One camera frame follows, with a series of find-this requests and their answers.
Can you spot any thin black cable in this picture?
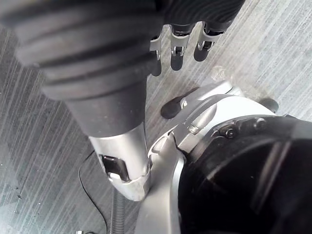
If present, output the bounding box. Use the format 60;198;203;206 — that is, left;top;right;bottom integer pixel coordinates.
78;150;110;234

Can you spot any grey ribbed hose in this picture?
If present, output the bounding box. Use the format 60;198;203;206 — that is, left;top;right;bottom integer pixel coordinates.
111;190;126;234

